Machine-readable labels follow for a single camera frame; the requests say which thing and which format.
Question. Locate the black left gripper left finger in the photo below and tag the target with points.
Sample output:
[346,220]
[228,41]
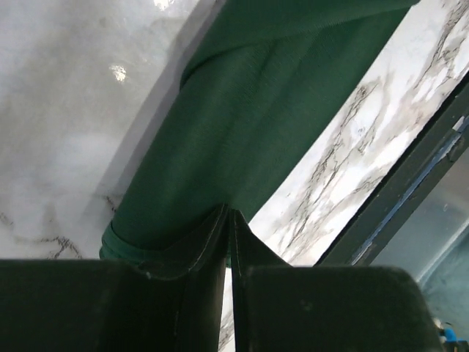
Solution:
[172,302]

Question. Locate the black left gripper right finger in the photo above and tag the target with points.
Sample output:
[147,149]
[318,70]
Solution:
[279,307]

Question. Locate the dark green cloth napkin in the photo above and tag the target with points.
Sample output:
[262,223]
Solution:
[263,84]

